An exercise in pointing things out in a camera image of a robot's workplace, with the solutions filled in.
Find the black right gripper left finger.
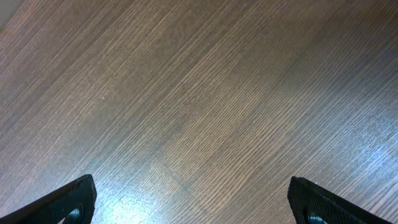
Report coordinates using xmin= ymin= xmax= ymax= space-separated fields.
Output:
xmin=1 ymin=174 xmax=97 ymax=224

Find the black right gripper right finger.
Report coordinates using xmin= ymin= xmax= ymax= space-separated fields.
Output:
xmin=287 ymin=176 xmax=391 ymax=224

